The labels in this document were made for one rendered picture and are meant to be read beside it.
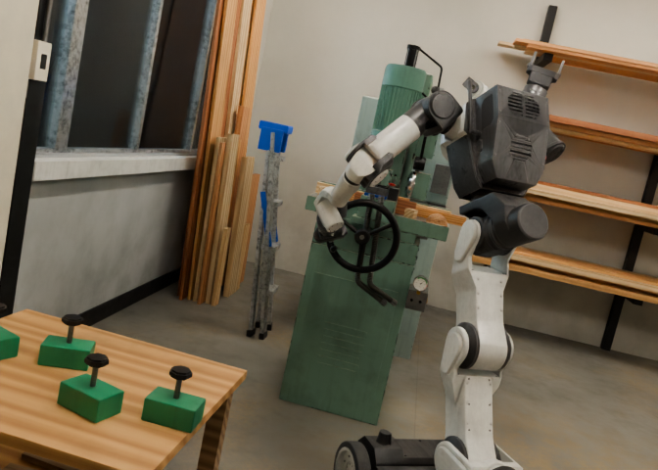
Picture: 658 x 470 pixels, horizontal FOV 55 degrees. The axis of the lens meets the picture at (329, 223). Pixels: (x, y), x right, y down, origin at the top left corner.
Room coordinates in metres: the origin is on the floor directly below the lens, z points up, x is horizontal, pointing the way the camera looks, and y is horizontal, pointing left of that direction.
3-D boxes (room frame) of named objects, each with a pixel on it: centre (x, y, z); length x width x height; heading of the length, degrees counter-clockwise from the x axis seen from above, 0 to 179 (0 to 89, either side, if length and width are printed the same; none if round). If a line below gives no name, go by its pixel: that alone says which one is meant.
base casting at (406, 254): (2.90, -0.20, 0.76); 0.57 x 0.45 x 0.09; 172
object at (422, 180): (2.94, -0.37, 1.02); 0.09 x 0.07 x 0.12; 82
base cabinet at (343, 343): (2.90, -0.20, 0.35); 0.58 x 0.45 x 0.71; 172
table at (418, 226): (2.67, -0.19, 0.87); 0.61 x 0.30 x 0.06; 82
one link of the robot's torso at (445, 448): (1.82, -0.59, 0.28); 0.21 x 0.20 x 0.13; 22
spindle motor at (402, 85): (2.78, -0.19, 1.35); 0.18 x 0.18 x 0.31
